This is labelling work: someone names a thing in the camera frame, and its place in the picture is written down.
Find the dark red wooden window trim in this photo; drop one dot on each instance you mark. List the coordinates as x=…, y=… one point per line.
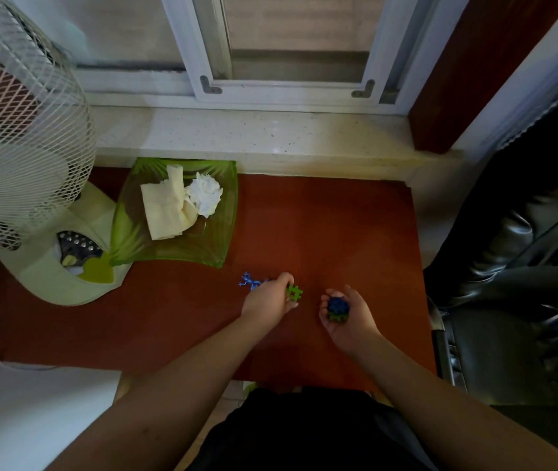
x=480, y=68

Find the folded beige paper towel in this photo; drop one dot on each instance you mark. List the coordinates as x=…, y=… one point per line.
x=163, y=215

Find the white framed window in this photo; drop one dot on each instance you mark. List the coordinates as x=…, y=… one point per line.
x=195, y=44

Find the person's left hand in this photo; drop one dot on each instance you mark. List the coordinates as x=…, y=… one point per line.
x=266, y=304

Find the person's left shoe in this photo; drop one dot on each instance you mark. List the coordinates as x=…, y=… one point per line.
x=251, y=387

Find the wooden floor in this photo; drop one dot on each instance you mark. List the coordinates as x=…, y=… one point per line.
x=122, y=382

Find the person's left forearm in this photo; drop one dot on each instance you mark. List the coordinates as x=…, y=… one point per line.
x=161, y=402

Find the white table fan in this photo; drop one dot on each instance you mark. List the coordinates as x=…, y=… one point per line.
x=28, y=274

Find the person's right forearm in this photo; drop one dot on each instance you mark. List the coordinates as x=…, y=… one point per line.
x=455, y=416

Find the person's right hand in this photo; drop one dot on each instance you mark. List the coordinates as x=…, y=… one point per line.
x=355, y=333

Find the person's black shorts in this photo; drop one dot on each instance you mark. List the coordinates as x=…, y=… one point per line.
x=308, y=431

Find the green glass dish with tissues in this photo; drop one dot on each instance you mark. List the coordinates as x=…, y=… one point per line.
x=210, y=240

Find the black leather office chair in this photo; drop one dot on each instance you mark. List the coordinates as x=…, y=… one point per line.
x=514, y=289

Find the white stone window sill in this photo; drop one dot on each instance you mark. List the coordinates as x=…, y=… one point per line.
x=284, y=137

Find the crumpled white tissue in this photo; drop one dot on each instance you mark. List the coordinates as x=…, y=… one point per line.
x=205, y=193

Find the red-brown wooden table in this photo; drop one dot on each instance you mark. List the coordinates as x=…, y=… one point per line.
x=347, y=230

